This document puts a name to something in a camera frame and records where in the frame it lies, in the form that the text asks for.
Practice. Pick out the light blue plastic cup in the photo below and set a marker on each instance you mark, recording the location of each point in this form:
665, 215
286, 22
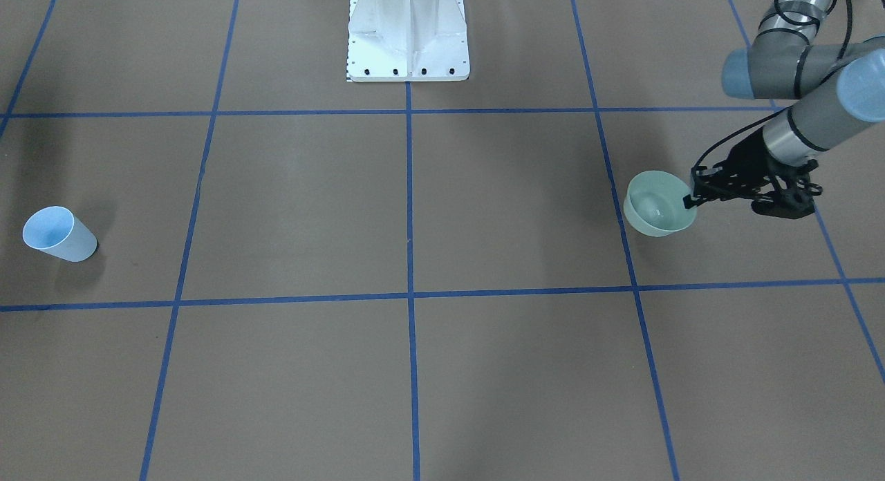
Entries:
58, 232

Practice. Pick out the mint green bowl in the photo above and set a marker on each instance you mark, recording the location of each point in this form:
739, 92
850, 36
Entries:
654, 204

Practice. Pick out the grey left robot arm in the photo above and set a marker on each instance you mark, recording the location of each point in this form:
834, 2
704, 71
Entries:
802, 53

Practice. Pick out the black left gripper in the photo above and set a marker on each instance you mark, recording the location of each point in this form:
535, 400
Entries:
749, 161

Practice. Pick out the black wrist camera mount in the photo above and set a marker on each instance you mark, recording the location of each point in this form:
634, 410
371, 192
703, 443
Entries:
793, 192

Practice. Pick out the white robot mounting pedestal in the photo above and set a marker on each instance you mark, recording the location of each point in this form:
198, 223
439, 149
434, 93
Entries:
407, 41

